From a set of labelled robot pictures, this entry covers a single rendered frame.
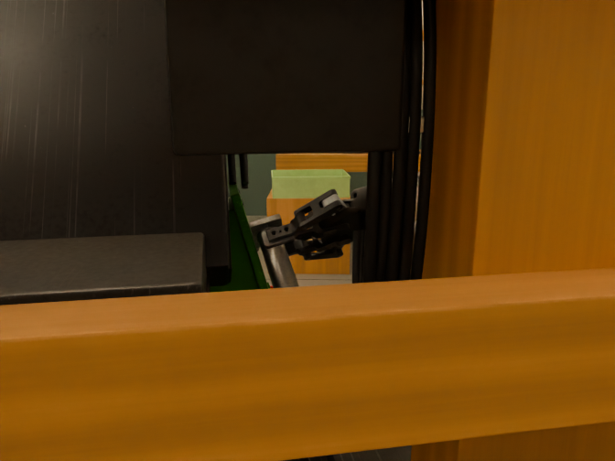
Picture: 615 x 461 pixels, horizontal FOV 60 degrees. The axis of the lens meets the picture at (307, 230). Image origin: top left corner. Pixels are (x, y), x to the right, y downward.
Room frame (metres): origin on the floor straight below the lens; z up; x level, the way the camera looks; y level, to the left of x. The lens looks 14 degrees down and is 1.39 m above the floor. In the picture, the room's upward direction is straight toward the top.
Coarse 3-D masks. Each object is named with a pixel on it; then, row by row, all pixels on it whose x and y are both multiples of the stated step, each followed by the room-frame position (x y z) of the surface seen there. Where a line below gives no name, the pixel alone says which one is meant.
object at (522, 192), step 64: (448, 0) 0.40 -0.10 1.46; (512, 0) 0.34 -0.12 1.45; (576, 0) 0.35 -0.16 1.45; (448, 64) 0.39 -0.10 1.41; (512, 64) 0.34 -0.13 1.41; (576, 64) 0.35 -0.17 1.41; (448, 128) 0.39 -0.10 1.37; (512, 128) 0.34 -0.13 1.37; (576, 128) 0.35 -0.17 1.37; (448, 192) 0.38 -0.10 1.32; (512, 192) 0.34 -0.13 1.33; (576, 192) 0.35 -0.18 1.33; (448, 256) 0.37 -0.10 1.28; (512, 256) 0.34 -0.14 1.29; (576, 256) 0.35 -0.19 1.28; (448, 448) 0.35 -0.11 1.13; (512, 448) 0.35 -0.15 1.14; (576, 448) 0.36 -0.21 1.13
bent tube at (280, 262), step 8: (272, 216) 0.65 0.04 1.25; (280, 216) 0.65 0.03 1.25; (256, 224) 0.64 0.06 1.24; (264, 224) 0.64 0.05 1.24; (272, 224) 0.65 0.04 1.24; (280, 224) 0.65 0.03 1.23; (256, 232) 0.65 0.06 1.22; (256, 240) 0.66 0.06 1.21; (264, 248) 0.64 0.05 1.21; (272, 248) 0.63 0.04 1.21; (280, 248) 0.63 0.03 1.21; (264, 256) 0.63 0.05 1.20; (272, 256) 0.62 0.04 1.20; (280, 256) 0.62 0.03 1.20; (272, 264) 0.62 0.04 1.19; (280, 264) 0.61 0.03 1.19; (288, 264) 0.62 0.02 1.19; (272, 272) 0.61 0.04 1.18; (280, 272) 0.61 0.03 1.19; (288, 272) 0.61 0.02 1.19; (272, 280) 0.61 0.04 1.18; (280, 280) 0.60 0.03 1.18; (288, 280) 0.60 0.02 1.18; (296, 280) 0.61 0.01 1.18
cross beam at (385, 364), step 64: (0, 320) 0.26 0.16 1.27; (64, 320) 0.26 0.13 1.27; (128, 320) 0.26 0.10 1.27; (192, 320) 0.26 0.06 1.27; (256, 320) 0.27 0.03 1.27; (320, 320) 0.27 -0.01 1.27; (384, 320) 0.28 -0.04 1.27; (448, 320) 0.28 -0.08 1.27; (512, 320) 0.29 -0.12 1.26; (576, 320) 0.30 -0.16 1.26; (0, 384) 0.24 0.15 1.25; (64, 384) 0.25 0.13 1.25; (128, 384) 0.25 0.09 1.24; (192, 384) 0.26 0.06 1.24; (256, 384) 0.26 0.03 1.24; (320, 384) 0.27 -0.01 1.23; (384, 384) 0.28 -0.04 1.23; (448, 384) 0.28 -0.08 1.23; (512, 384) 0.29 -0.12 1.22; (576, 384) 0.30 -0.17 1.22; (0, 448) 0.24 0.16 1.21; (64, 448) 0.25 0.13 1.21; (128, 448) 0.25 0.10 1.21; (192, 448) 0.26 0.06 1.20; (256, 448) 0.26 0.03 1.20; (320, 448) 0.27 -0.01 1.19
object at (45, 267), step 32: (0, 256) 0.50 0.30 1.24; (32, 256) 0.50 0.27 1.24; (64, 256) 0.50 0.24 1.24; (96, 256) 0.50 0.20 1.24; (128, 256) 0.50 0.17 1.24; (160, 256) 0.50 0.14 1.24; (192, 256) 0.50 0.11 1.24; (0, 288) 0.41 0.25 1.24; (32, 288) 0.41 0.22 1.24; (64, 288) 0.41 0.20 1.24; (96, 288) 0.41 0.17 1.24; (128, 288) 0.41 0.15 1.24; (160, 288) 0.41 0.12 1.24; (192, 288) 0.42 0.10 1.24
